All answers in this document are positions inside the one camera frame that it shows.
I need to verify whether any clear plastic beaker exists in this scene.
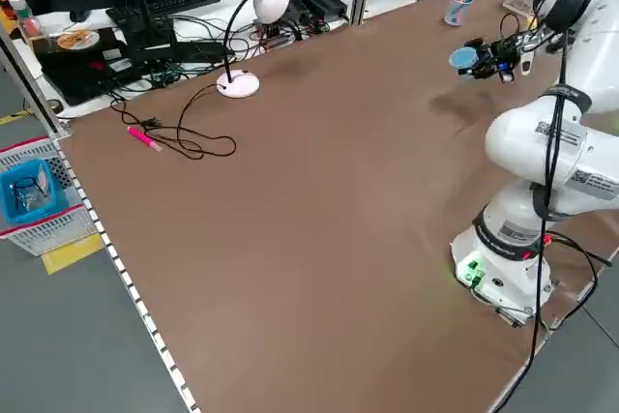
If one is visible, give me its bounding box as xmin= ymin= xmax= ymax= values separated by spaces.
xmin=443 ymin=0 xmax=476 ymax=27

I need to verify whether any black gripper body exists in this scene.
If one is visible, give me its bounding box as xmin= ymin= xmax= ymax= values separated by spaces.
xmin=486 ymin=39 xmax=519 ymax=81

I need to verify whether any clear acrylic mug rack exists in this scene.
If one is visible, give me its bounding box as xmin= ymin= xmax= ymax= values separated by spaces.
xmin=502 ymin=0 xmax=539 ymax=22

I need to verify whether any blue plastic box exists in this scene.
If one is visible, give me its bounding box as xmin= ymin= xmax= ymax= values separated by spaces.
xmin=0 ymin=159 xmax=69 ymax=226

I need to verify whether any black keyboard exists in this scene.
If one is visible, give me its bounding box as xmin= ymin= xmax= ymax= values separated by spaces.
xmin=144 ymin=0 xmax=221 ymax=16

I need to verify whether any white wire basket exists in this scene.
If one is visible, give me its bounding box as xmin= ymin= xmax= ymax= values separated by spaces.
xmin=0 ymin=135 xmax=101 ymax=257

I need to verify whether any black equipment box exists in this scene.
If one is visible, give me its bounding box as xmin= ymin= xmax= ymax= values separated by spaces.
xmin=36 ymin=28 xmax=142 ymax=107

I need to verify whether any black lamp cable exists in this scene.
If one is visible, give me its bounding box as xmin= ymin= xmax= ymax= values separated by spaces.
xmin=109 ymin=83 xmax=238 ymax=161

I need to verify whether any black base power cable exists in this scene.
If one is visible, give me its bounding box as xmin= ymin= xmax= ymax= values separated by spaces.
xmin=490 ymin=231 xmax=613 ymax=413

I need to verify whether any pink marker pen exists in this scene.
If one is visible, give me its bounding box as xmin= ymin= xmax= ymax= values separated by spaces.
xmin=127 ymin=126 xmax=164 ymax=152

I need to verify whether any bottle with green cap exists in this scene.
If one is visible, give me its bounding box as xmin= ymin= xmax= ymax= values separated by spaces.
xmin=7 ymin=0 xmax=43 ymax=42

